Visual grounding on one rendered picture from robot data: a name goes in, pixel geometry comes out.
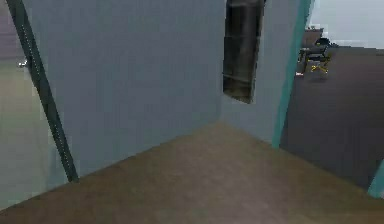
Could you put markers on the black chair with yellow legs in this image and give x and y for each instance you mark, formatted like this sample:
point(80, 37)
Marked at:
point(316, 58)

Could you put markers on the brown cabinet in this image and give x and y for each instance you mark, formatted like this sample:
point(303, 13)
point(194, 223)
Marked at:
point(312, 36)

